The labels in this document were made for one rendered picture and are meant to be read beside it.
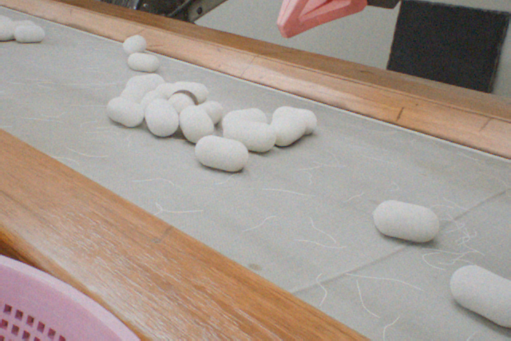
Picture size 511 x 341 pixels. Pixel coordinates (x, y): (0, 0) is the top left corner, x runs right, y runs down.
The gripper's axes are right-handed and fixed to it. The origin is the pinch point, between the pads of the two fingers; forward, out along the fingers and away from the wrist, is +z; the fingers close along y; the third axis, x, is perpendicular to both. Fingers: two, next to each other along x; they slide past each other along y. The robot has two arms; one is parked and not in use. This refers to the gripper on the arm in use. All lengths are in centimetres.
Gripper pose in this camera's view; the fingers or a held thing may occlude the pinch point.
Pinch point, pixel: (288, 24)
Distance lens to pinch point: 44.4
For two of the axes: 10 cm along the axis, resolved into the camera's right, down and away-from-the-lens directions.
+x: 3.5, 6.0, 7.2
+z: -5.8, 7.4, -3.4
